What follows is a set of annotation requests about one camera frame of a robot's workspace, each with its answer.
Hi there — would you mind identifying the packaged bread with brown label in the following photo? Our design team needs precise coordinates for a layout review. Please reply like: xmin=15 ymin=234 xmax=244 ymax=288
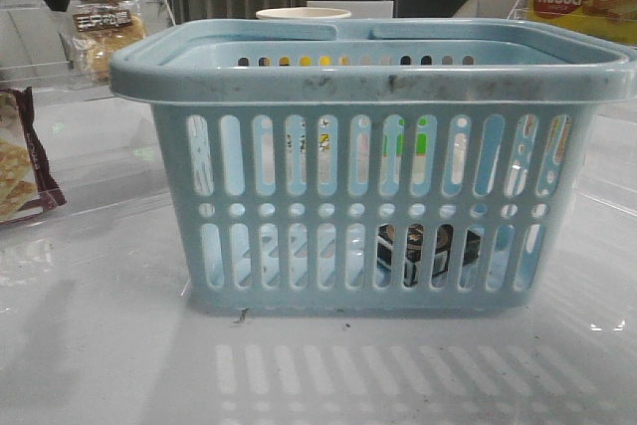
xmin=56 ymin=1 xmax=146 ymax=84

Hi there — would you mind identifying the light blue plastic basket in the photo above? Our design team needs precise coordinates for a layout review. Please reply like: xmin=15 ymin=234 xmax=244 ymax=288
xmin=110 ymin=18 xmax=636 ymax=312

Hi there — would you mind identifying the white paper cup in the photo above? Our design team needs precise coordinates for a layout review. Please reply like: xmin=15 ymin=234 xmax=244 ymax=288
xmin=256 ymin=7 xmax=351 ymax=21

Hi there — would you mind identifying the clear acrylic display shelf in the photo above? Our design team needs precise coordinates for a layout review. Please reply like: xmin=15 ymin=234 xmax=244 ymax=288
xmin=1 ymin=0 xmax=166 ymax=230

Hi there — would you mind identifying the brown cracker snack packet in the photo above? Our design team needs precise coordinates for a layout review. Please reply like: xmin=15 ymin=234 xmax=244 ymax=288
xmin=1 ymin=88 xmax=67 ymax=225

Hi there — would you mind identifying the clear acrylic right stand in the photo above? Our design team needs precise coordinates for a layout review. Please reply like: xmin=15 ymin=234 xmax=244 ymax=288
xmin=509 ymin=0 xmax=636 ymax=48

